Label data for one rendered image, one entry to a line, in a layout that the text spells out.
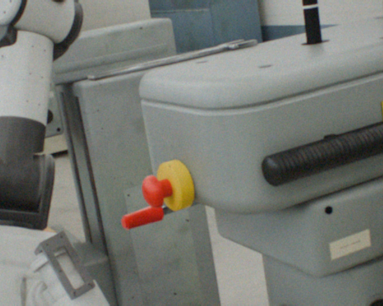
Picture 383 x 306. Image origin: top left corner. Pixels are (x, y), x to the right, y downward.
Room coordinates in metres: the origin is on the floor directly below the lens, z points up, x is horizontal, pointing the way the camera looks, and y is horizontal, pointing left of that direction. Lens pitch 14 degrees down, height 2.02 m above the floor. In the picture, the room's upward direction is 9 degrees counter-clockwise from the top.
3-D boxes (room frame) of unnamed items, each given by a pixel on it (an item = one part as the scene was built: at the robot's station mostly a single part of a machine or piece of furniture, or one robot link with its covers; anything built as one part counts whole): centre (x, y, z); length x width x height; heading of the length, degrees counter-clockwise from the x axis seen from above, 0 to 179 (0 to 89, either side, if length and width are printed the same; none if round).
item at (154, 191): (0.94, 0.04, 1.76); 0.04 x 0.03 x 0.04; 27
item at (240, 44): (1.08, 0.00, 1.89); 0.24 x 0.04 x 0.01; 118
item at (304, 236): (1.07, -0.22, 1.68); 0.34 x 0.24 x 0.10; 117
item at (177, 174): (0.95, 0.02, 1.76); 0.06 x 0.02 x 0.06; 27
